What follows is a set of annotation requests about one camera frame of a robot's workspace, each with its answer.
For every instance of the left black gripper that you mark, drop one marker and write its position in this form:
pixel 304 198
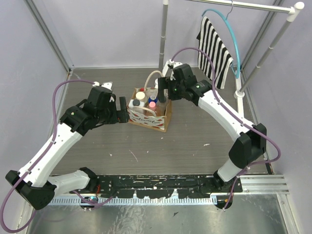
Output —
pixel 123 110

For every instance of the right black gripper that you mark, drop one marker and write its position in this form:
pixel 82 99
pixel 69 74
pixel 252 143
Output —
pixel 165 83

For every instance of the pink cap lotion bottle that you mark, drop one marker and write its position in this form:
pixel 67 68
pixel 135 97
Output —
pixel 153 107

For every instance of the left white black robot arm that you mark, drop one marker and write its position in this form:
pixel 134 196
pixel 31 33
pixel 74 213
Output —
pixel 34 181

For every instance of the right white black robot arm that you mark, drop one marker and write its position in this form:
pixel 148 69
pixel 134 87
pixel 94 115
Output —
pixel 249 139

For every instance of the white bottle grey cap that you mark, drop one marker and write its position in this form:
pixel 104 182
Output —
pixel 136 105

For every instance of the blue cap orange bottle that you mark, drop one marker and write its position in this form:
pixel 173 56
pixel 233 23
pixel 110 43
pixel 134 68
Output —
pixel 153 98

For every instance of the clear bottle grey cap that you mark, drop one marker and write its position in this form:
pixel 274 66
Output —
pixel 162 105

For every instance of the cream cap bottle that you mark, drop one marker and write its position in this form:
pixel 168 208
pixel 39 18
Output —
pixel 141 96

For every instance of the black white striped cloth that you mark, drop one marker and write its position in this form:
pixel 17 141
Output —
pixel 210 43

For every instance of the blue clothes hanger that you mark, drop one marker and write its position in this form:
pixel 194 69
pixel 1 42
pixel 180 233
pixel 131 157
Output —
pixel 225 19

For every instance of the metal clothes rack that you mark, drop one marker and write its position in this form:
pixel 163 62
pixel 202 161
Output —
pixel 241 85

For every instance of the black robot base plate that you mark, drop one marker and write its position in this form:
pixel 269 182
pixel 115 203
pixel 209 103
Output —
pixel 156 186

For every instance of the slotted cable duct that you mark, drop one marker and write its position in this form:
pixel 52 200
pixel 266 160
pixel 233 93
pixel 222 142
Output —
pixel 174 200

